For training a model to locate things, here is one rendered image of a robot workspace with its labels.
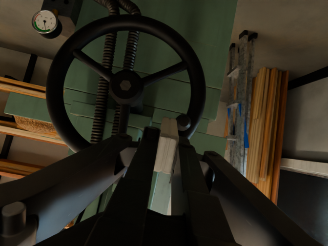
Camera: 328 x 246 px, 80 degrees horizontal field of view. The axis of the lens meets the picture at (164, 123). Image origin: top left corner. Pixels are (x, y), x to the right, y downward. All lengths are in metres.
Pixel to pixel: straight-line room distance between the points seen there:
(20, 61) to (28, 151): 1.29
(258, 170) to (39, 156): 2.77
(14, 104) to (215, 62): 0.56
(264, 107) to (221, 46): 1.42
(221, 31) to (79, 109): 0.44
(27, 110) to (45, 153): 2.65
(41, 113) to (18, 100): 0.07
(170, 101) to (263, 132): 1.49
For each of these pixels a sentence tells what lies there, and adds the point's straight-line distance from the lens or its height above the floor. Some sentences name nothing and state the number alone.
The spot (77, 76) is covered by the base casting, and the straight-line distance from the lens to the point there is 0.60.
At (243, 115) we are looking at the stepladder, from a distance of 1.41.
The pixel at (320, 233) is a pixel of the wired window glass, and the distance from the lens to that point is 1.98.
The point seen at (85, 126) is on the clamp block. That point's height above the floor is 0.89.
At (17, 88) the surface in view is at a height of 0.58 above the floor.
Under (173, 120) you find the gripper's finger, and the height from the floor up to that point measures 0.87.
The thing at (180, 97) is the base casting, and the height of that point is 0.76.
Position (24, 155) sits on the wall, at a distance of 3.39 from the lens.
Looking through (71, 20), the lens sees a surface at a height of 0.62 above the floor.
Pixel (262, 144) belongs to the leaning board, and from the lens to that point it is 1.96.
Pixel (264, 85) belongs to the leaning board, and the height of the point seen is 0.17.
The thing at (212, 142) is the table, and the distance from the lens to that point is 0.55.
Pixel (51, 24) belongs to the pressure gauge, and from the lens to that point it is 0.61.
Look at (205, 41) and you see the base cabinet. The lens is 0.62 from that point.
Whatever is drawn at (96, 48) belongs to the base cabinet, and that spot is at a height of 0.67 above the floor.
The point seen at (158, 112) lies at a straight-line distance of 0.54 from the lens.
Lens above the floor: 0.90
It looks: 7 degrees down
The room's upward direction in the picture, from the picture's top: 168 degrees counter-clockwise
